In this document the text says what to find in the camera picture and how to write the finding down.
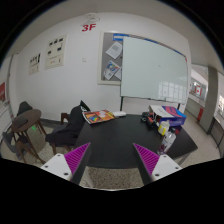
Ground colourful book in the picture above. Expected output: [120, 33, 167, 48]
[83, 110, 115, 124]

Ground yellow cup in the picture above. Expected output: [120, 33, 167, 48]
[158, 121, 170, 136]

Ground large white wall poster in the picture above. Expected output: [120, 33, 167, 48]
[45, 35, 67, 69]

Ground blue and white box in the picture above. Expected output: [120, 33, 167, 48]
[149, 105, 186, 126]

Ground grey pin board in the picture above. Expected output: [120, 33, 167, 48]
[97, 31, 129, 86]

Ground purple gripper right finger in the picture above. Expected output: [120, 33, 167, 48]
[132, 142, 183, 186]

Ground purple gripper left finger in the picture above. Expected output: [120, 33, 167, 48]
[40, 142, 92, 186]

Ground round brown side table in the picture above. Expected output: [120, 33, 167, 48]
[12, 109, 46, 164]

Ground dark chair by side table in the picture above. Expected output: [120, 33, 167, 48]
[1, 101, 34, 161]

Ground black jacket on chair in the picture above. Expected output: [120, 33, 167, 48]
[45, 101, 90, 146]

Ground wooden chair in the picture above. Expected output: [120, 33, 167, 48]
[45, 112, 80, 157]

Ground red 3F sign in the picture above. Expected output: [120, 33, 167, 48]
[80, 22, 97, 34]

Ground black table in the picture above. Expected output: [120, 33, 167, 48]
[73, 113, 199, 170]

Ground white whiteboard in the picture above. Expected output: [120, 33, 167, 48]
[121, 37, 188, 104]

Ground clear plastic water bottle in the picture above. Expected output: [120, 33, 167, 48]
[158, 128, 176, 155]

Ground black and red items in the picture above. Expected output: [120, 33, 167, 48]
[141, 112, 159, 127]

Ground small white wall poster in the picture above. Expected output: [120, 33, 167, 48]
[29, 53, 41, 74]

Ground white flat object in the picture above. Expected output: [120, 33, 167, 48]
[113, 111, 126, 117]

